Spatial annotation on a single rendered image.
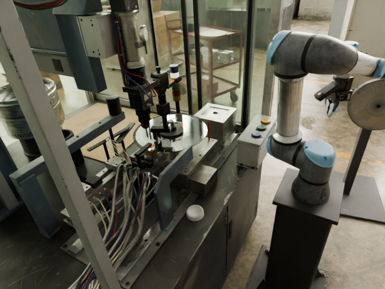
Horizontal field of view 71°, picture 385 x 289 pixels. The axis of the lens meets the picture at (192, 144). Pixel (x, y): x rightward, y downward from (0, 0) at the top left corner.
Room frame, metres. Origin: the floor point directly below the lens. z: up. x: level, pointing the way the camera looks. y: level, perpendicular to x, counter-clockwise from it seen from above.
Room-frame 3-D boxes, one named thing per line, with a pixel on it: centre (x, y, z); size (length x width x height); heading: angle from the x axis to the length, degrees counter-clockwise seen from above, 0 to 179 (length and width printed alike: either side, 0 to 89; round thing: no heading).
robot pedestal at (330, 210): (0.84, -0.49, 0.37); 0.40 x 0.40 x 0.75; 58
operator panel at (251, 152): (1.14, -0.33, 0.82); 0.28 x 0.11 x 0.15; 148
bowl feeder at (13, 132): (1.34, 0.84, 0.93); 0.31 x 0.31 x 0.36
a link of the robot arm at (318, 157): (0.84, -0.48, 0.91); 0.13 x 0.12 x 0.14; 40
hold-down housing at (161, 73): (1.01, 0.11, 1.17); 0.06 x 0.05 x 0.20; 139
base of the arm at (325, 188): (0.84, -0.49, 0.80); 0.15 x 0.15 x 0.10
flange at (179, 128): (1.08, 0.09, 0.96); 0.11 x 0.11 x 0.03
